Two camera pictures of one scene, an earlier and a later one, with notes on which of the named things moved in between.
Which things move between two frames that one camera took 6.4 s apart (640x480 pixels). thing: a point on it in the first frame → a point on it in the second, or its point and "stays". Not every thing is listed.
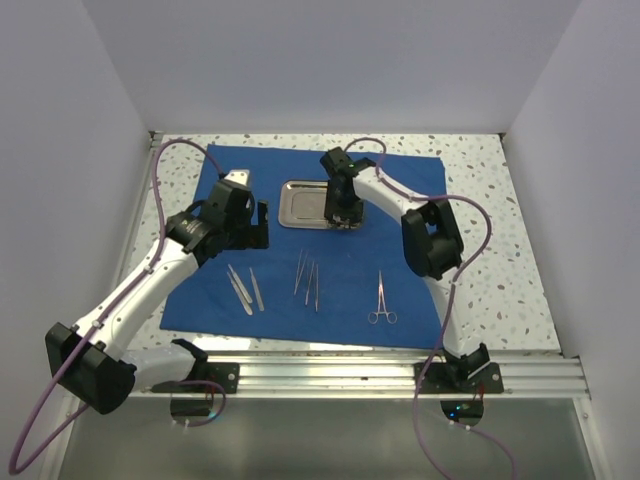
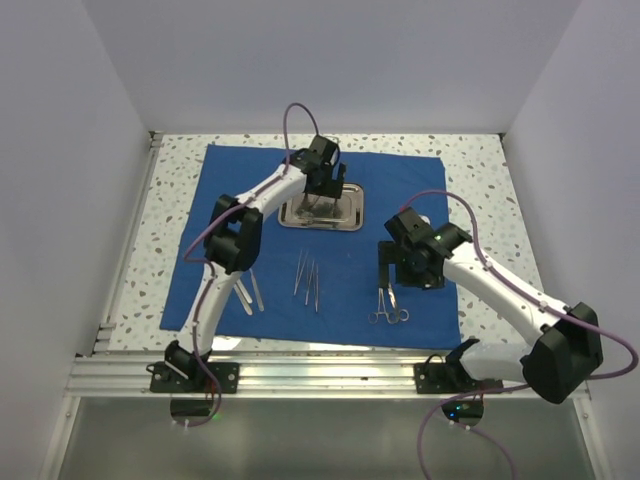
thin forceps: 299,272 stays
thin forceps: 310,278 stays
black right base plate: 438,380 stays
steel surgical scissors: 348,224 → 403,314
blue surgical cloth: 354,285 stays
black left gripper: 254,236 → 332,188
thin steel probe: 317,280 stays
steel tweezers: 240,291 stays
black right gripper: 354,214 → 390,253
